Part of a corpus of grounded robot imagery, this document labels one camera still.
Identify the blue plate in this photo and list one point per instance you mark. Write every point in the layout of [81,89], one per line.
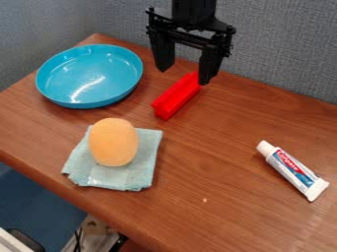
[89,76]

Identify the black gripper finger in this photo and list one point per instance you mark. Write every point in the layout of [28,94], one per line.
[208,64]
[163,50]

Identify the red plastic block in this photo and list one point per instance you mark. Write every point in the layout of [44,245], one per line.
[176,96]

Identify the white toothpaste tube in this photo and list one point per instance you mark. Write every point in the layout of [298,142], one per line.
[306,182]

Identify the light blue cloth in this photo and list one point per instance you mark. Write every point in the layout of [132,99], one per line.
[131,177]

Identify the orange egg-shaped sponge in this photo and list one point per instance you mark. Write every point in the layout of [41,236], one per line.
[112,142]

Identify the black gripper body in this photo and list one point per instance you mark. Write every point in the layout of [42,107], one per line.
[191,25]

